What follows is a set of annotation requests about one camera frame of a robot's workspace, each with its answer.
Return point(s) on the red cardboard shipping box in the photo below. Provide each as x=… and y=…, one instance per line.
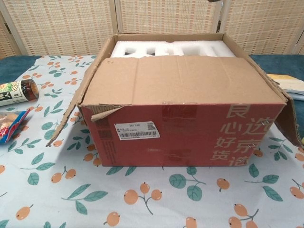
x=185, y=133

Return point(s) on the white foam insert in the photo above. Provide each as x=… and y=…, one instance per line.
x=173, y=48

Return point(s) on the woven folding screen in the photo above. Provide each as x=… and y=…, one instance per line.
x=71, y=26

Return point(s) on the floral fruit print tablecloth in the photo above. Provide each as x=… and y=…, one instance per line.
x=59, y=190

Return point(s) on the brown drink bottle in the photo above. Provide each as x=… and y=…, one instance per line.
x=21, y=91

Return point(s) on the blue biscuit snack bag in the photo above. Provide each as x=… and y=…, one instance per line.
x=12, y=126

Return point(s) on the yellow sponge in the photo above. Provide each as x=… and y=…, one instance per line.
x=302, y=141

